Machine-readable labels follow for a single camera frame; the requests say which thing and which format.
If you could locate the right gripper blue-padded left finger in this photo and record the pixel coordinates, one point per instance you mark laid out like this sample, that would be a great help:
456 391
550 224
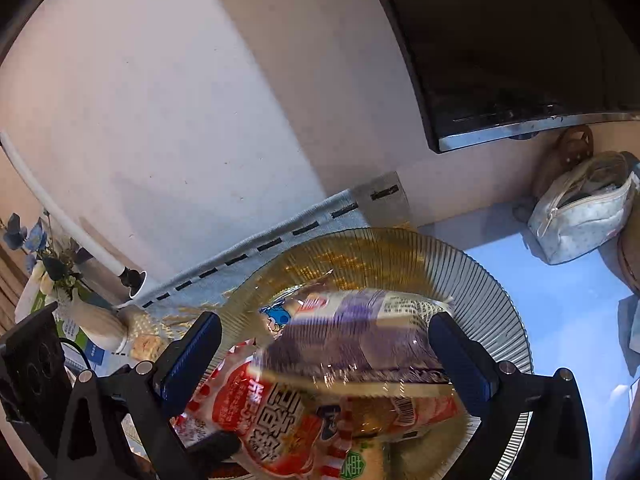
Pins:
93 444

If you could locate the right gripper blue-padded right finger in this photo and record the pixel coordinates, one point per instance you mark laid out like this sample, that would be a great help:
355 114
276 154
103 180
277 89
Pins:
556 442

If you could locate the round biscuits clear pack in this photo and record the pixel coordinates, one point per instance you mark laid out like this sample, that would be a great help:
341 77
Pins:
147 347

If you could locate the purple cake snack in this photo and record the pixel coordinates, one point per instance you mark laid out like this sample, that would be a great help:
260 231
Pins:
359 342

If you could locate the blue white artificial flowers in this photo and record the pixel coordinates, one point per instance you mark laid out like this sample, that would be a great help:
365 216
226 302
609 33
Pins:
51 257

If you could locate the white desk lamp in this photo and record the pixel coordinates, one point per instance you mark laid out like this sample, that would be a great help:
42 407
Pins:
131 278

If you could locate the ribbed glass plate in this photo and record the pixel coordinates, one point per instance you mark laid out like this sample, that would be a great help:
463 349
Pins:
392 259

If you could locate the white dotted pencil pouch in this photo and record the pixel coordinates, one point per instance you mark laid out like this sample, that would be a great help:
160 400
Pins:
585 207

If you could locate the white ribbed ceramic vase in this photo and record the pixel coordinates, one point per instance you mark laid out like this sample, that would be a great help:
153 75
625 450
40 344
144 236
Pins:
100 325

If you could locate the blue gold woven table mat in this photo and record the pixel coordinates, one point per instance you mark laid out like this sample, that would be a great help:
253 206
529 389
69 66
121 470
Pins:
380 203

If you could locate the black monitor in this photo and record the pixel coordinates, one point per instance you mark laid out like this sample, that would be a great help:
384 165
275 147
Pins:
486 70

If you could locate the red white rice cracker bag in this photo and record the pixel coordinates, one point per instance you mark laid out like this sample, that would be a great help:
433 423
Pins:
288 433

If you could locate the green blue book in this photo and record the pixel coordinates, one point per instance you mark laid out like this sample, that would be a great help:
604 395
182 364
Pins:
32 300

